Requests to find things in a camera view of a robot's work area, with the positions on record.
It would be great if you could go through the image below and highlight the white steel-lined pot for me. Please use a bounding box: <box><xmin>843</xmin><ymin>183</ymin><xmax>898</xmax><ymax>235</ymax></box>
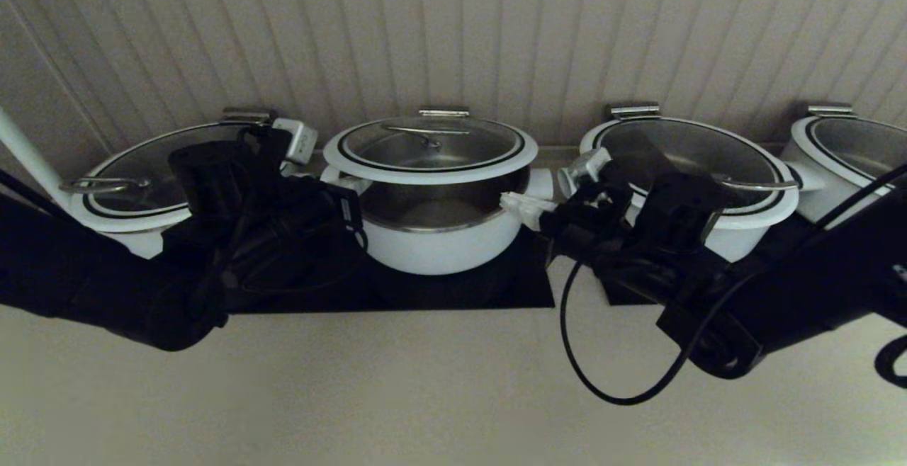
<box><xmin>320</xmin><ymin>108</ymin><xmax>553</xmax><ymax>275</ymax></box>
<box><xmin>69</xmin><ymin>107</ymin><xmax>316</xmax><ymax>260</ymax></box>
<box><xmin>556</xmin><ymin>103</ymin><xmax>800</xmax><ymax>263</ymax></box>
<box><xmin>779</xmin><ymin>103</ymin><xmax>907</xmax><ymax>226</ymax></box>

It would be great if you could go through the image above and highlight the black glass induction cooktop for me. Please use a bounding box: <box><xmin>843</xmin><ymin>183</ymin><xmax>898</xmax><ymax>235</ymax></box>
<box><xmin>213</xmin><ymin>229</ymin><xmax>555</xmax><ymax>313</ymax></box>
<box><xmin>601</xmin><ymin>218</ymin><xmax>844</xmax><ymax>306</ymax></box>

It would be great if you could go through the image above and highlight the white round pole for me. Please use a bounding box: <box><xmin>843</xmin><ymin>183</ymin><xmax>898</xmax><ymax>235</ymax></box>
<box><xmin>0</xmin><ymin>105</ymin><xmax>75</xmax><ymax>212</ymax></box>

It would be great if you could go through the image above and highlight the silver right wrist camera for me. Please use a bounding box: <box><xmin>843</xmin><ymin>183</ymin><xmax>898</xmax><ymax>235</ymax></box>
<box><xmin>569</xmin><ymin>147</ymin><xmax>613</xmax><ymax>183</ymax></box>

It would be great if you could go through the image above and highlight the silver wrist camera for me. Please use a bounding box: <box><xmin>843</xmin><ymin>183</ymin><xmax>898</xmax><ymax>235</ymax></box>
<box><xmin>569</xmin><ymin>147</ymin><xmax>613</xmax><ymax>183</ymax></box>
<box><xmin>271</xmin><ymin>118</ymin><xmax>320</xmax><ymax>166</ymax></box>

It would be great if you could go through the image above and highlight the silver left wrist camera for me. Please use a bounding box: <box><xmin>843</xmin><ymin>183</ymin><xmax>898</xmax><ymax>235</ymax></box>
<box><xmin>271</xmin><ymin>118</ymin><xmax>320</xmax><ymax>166</ymax></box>

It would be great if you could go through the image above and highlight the long black right gripper cable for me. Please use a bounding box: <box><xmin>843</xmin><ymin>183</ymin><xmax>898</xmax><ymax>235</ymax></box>
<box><xmin>558</xmin><ymin>161</ymin><xmax>907</xmax><ymax>407</ymax></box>

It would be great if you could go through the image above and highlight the short black arm cable loop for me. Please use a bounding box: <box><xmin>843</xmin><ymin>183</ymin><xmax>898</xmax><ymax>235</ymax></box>
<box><xmin>875</xmin><ymin>335</ymin><xmax>907</xmax><ymax>390</ymax></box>

